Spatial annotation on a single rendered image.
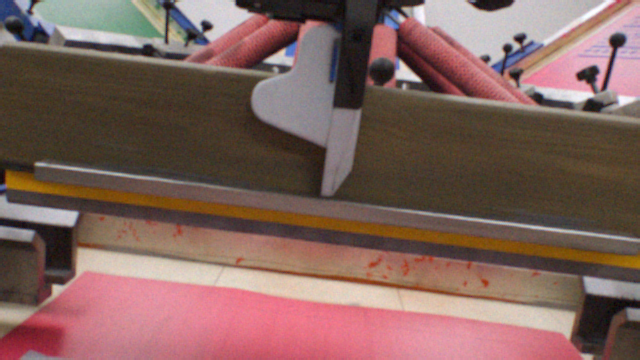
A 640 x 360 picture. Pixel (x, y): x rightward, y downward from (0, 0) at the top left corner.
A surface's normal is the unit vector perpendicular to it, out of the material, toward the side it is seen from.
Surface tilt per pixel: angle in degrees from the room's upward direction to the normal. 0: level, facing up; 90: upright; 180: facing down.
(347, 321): 0
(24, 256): 90
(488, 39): 90
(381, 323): 0
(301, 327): 0
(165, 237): 90
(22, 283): 90
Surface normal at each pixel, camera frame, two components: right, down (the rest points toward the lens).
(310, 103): -0.02, 0.08
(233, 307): 0.12, -0.97
